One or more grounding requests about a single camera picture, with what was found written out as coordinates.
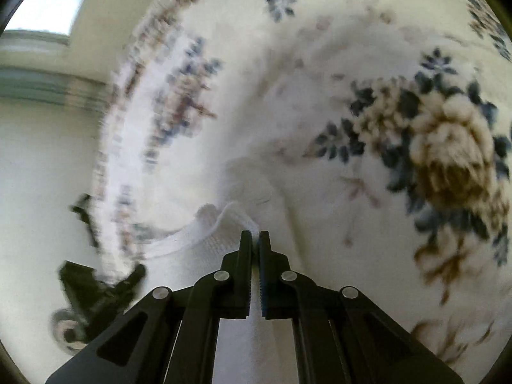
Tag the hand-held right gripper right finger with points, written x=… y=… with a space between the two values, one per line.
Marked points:
x=272 y=288

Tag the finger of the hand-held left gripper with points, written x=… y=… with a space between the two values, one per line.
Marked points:
x=87 y=216

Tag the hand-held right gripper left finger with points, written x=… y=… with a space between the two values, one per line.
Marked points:
x=236 y=288

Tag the white knit sweater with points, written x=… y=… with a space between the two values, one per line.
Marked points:
x=200 y=248

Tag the grey-green striped curtain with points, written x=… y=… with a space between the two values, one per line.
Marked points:
x=48 y=84

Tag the floral bedspread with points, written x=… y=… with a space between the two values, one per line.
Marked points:
x=360 y=88

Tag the window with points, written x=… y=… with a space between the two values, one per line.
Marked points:
x=44 y=0

